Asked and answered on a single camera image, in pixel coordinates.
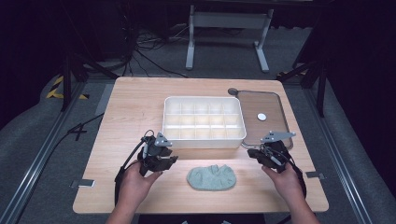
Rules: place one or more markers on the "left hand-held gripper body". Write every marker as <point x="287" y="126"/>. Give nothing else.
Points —
<point x="148" y="155"/>

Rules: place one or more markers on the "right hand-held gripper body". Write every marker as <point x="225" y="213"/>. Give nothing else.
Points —
<point x="278" y="152"/>

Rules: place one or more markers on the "white divided storage box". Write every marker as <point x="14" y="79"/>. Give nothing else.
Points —
<point x="202" y="141"/>

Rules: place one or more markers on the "grey cloth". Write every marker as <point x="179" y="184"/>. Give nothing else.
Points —
<point x="211" y="178"/>

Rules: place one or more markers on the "person's right hand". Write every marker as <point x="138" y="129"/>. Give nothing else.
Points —
<point x="288" y="185"/>

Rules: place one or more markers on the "person's left hand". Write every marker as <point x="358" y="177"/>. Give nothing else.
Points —
<point x="134" y="186"/>

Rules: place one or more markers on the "small white round disc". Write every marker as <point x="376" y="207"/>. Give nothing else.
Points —
<point x="261" y="116"/>

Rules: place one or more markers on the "clear lid with grey rim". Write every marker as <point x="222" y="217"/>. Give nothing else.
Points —
<point x="261" y="102"/>

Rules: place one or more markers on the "black tripod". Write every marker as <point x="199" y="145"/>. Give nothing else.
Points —
<point x="66" y="81"/>
<point x="320" y="81"/>

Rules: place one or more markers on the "yellow and black floor tape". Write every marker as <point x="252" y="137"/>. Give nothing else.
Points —
<point x="53" y="91"/>

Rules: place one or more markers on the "white metal stand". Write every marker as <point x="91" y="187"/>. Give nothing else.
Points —
<point x="229" y="20"/>

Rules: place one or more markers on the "small metal table bracket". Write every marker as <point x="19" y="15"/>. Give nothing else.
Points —
<point x="83" y="183"/>
<point x="315" y="175"/>

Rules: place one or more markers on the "grey metal floor rail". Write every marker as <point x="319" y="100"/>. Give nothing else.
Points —
<point x="339" y="155"/>
<point x="34" y="165"/>

